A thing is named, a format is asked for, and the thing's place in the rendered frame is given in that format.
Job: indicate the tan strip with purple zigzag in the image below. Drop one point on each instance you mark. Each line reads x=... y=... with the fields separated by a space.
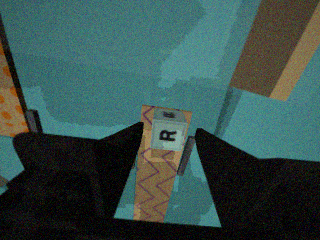
x=156 y=172

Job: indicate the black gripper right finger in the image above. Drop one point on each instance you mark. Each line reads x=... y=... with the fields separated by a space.
x=240 y=183

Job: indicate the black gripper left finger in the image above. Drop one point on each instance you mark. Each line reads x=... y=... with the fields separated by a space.
x=108 y=161

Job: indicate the orange polka-dotted flat strip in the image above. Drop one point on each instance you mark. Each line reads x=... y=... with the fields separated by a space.
x=13 y=118

